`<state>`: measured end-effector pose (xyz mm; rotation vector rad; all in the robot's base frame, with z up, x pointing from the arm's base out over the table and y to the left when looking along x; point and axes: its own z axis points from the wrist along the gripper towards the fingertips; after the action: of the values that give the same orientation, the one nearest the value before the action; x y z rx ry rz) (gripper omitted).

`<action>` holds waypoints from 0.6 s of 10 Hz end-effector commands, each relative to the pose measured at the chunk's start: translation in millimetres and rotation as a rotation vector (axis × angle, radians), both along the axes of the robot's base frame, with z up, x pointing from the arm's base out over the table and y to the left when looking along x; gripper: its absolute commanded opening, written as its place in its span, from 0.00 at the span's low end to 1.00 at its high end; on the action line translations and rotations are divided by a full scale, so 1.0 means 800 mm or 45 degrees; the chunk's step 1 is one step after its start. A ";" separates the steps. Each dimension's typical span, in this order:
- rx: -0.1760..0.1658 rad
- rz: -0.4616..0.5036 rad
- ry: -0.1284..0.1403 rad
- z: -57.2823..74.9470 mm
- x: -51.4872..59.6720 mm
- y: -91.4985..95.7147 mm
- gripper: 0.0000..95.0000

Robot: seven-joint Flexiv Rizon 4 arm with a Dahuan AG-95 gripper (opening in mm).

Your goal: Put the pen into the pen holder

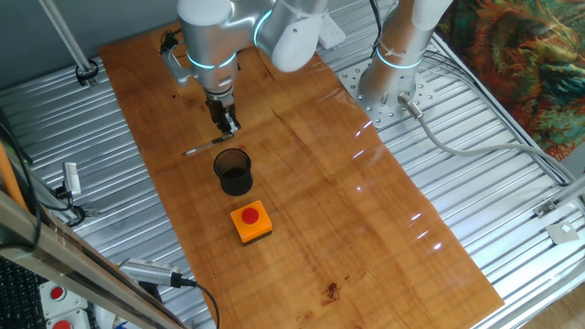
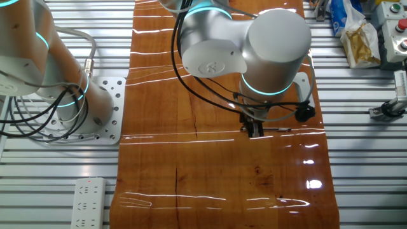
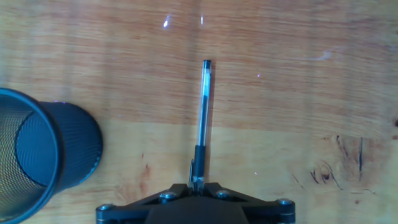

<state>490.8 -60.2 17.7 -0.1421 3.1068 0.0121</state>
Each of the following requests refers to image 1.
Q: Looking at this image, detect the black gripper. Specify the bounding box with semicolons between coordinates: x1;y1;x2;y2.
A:
205;98;242;137

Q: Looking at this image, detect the clear black gel pen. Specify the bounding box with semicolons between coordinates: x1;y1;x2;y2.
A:
182;133;234;157

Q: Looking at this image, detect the black mesh pen holder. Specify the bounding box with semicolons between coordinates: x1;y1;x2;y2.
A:
213;147;254;197

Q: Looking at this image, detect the orange box with red button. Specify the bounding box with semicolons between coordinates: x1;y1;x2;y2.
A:
229;199;274;247

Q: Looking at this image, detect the wood pattern table mat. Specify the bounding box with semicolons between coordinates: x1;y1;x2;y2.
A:
98;4;505;329

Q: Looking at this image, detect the white power strip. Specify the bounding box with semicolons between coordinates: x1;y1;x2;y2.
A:
317;12;347;50

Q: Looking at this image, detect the black pole clamp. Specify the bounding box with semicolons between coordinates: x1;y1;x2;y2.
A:
75;58;101;87

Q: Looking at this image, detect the grey metal stand pole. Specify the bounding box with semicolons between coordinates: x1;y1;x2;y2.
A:
37;0;100;88

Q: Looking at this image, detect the orange pole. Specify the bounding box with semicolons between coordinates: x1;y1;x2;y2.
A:
0;141;28;211

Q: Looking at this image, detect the white box with red button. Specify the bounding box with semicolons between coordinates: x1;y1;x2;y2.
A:
45;309;91;329
38;281;88;319

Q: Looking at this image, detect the black keyboard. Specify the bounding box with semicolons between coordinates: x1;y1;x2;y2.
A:
0;258;47;329

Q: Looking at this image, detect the colourful painted cloth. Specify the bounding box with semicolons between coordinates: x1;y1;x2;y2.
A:
436;0;585;161

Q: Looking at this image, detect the flat metal plate with hole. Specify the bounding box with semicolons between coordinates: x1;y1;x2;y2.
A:
545;220;580;246

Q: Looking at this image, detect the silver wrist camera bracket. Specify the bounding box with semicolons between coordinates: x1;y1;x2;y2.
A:
158;29;196;88

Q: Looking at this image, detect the small white camera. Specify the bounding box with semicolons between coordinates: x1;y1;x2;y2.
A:
62;162;82;198

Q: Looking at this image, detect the silver depth camera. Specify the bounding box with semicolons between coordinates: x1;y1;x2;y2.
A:
117;258;184;289

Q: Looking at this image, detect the black camera cable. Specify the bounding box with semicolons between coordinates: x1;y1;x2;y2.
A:
177;277;221;329

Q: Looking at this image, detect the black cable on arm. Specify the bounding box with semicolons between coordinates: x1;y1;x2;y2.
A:
367;0;385;60

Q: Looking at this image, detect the long black cable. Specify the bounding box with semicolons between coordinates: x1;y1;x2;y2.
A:
0;121;43;250

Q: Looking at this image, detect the aluminium frame bar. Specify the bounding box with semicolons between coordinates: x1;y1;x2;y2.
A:
0;189;184;329

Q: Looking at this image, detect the grey cable with metal plug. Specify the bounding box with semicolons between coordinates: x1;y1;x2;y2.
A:
397;90;580;184

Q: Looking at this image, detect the small metal corner bracket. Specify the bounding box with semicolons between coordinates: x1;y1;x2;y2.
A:
532;199;558;219

